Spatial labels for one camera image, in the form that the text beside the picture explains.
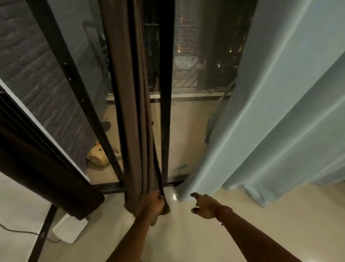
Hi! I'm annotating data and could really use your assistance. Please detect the person's right hand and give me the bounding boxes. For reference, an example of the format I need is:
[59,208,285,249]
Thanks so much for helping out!
[190,192,230,221]

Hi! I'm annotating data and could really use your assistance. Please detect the person's left hand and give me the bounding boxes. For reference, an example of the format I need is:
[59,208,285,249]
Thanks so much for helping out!
[134,190,165,227]

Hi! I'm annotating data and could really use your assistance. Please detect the brown satin curtain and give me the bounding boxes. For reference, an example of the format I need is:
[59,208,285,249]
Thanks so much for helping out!
[0,89,106,221]
[99,0,172,216]

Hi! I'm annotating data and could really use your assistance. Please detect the pale green curtain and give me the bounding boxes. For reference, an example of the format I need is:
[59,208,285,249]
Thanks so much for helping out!
[175,0,345,208]

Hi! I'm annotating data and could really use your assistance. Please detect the person's right forearm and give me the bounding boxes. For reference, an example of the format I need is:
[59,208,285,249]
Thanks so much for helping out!
[221,212,300,262]

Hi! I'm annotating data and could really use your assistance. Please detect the person's left forearm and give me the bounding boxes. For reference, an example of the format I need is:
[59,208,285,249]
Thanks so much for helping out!
[106,213,160,262]

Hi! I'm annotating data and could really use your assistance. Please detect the yellow watering can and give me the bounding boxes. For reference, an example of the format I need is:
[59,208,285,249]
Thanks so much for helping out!
[87,145,120,168]

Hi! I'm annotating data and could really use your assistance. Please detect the white power adapter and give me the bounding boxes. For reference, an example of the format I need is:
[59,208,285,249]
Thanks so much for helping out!
[52,214,89,244]

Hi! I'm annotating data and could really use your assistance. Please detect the black stand leg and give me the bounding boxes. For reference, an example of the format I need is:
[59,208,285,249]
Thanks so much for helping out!
[28,205,59,262]

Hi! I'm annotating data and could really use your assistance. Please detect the red thread bracelet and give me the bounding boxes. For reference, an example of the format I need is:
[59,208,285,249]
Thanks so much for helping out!
[215,206,234,226]

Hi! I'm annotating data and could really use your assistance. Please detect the black window frame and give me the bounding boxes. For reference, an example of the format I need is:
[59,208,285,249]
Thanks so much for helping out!
[26,0,189,195]

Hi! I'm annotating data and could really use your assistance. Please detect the black floor cable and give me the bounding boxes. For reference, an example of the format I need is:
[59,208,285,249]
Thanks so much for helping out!
[0,222,63,243]

